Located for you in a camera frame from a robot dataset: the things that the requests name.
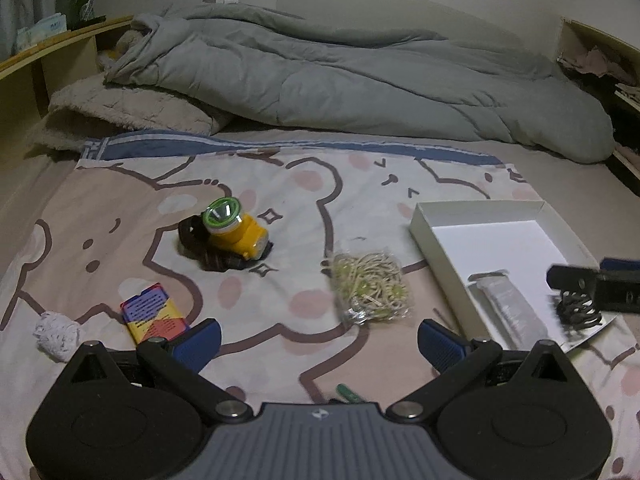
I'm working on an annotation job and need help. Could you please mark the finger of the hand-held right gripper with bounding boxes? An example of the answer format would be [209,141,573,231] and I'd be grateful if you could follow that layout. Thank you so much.
[546,264,640,316]
[599,257,640,273]

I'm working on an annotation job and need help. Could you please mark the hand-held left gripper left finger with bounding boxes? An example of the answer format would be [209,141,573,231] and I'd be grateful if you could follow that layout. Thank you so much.
[67,317,253,423]

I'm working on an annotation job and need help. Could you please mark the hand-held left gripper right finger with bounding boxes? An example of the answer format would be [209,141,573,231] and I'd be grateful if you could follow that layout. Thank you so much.
[385,319,571,423]

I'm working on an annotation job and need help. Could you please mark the white cardboard box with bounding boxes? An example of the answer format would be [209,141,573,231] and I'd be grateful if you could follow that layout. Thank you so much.
[410,200,622,356]

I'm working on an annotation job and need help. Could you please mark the bag of rubber bands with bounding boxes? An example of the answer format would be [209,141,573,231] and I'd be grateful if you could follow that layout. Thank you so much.
[322,249,415,327]

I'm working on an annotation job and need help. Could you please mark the yellow headlamp with dark strap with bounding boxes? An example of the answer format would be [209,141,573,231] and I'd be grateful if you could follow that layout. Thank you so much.
[177,197,274,273]

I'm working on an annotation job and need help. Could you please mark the white lace roll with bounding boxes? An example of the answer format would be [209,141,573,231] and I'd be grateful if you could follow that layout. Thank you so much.
[32,311,84,362]

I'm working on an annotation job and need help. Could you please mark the small colourful patterned box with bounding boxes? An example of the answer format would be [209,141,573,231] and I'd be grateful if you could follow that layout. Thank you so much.
[119,282,192,346]

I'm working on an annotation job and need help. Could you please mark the grey squeeze tube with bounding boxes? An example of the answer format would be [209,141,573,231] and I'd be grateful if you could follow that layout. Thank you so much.
[467,271,550,350]

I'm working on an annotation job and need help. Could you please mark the printed bear blanket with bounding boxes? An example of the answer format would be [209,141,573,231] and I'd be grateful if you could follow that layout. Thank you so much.
[0,129,640,480]

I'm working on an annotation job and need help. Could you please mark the pink crumpled cloth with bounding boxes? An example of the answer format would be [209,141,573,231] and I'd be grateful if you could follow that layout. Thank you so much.
[556,45,640,87]

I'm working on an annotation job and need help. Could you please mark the wooden side shelf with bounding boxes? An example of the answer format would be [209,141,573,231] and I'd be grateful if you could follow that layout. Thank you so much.
[554,16,640,182]

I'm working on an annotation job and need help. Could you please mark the beige bed sheet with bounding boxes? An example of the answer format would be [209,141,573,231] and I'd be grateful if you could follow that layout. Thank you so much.
[0,127,640,311]

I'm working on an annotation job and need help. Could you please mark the beige fluffy pillow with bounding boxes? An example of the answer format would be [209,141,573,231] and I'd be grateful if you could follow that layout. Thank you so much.
[37,80,237,153]

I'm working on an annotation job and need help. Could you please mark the grey duvet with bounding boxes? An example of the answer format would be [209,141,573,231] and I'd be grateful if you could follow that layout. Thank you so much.
[102,1,617,164]

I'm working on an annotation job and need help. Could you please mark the beige plush toy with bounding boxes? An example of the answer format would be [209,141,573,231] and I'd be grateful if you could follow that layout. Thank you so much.
[96,29,147,74]

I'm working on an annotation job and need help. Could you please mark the wooden headboard shelf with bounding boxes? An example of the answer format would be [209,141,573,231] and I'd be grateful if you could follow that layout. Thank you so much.
[0,14,136,147]

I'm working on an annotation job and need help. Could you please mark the tissue pack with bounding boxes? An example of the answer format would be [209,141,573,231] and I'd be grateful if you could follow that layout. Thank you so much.
[16,12,69,52]

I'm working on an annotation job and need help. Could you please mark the green glass bottle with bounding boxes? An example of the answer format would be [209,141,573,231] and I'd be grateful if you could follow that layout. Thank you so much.
[74,0,97,29]

